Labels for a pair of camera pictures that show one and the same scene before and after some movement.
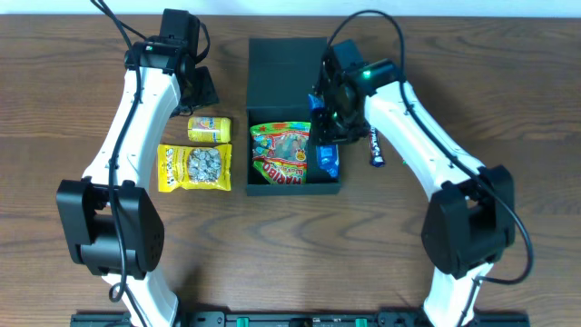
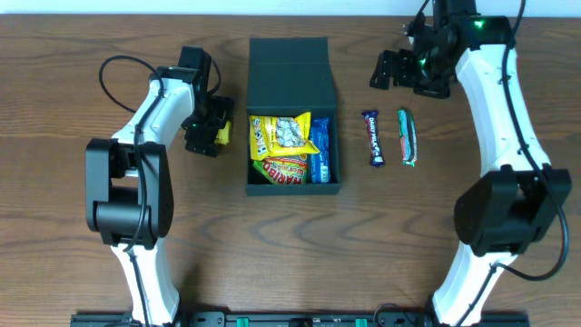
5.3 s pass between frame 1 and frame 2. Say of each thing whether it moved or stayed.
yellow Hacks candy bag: moved
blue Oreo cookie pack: moved
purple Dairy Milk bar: stayed
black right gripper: moved
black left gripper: moved
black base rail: stayed
